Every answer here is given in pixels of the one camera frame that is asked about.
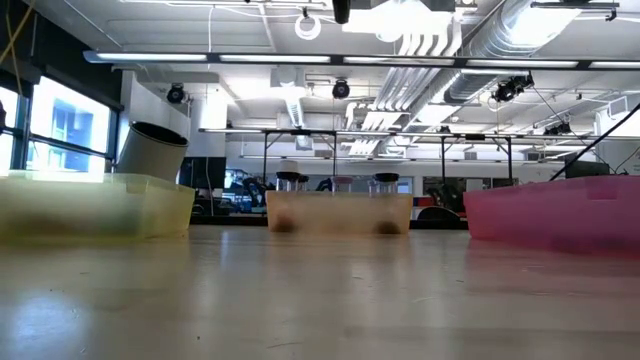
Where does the clear glass jar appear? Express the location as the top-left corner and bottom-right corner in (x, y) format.
(116, 121), (190, 184)

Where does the black ceiling spotlight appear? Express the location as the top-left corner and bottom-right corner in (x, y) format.
(492, 71), (535, 104)

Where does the black-capped purple hourglass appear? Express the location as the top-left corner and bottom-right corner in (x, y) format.
(373, 172), (401, 195)

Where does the black monitor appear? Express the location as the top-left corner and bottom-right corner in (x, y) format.
(178, 156), (227, 190)
(564, 158), (609, 179)

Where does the long ceiling light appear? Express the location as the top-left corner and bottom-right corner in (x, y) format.
(84, 50), (209, 63)
(467, 59), (580, 69)
(219, 54), (332, 64)
(343, 56), (455, 66)
(588, 60), (640, 70)

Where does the yellow translucent plastic bin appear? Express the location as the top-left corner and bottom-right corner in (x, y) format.
(0, 171), (196, 245)

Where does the silver ventilation duct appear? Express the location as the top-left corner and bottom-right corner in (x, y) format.
(442, 0), (581, 104)

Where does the black-framed background table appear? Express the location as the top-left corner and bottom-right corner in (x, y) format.
(198, 127), (514, 191)

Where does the black curved bracket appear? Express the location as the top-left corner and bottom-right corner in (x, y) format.
(416, 205), (461, 224)

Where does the orange translucent plastic bin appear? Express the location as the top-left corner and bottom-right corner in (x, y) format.
(264, 189), (415, 235)

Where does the white ring lamp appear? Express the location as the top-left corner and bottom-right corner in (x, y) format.
(293, 12), (323, 41)

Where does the pink translucent plastic bin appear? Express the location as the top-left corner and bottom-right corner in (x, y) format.
(462, 174), (640, 257)

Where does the black-capped red hourglass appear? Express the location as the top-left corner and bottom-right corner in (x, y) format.
(275, 171), (300, 193)

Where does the bright window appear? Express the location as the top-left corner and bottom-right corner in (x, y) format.
(0, 74), (120, 175)

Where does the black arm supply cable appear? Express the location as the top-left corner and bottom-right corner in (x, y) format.
(548, 102), (640, 182)

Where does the yellow hanging cable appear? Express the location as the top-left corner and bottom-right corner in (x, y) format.
(0, 0), (37, 96)

